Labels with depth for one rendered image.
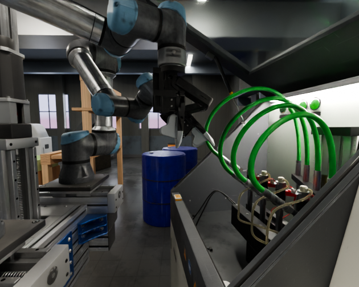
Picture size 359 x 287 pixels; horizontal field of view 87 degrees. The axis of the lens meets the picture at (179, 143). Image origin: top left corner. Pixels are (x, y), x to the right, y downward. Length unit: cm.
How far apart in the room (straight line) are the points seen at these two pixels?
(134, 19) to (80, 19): 16
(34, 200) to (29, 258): 30
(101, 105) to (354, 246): 69
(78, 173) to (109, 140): 21
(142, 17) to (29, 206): 73
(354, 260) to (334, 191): 12
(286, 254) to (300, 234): 4
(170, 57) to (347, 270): 56
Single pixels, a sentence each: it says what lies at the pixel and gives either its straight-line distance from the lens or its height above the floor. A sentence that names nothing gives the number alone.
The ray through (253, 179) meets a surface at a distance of 47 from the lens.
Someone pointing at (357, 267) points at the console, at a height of 105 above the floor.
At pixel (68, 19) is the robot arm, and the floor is 155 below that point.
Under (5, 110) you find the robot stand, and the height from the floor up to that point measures 134.
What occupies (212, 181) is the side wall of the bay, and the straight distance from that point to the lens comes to 105.
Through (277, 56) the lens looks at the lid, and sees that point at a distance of 92.
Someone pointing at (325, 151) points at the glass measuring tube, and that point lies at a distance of 85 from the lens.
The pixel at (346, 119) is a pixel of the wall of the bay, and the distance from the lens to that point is 85.
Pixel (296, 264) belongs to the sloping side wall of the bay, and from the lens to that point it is 47.
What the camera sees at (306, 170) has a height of 114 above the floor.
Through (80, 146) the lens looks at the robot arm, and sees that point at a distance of 95.
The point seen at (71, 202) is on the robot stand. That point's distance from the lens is 100.
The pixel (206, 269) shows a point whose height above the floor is 95.
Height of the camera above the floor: 129
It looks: 5 degrees down
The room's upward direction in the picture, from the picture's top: straight up
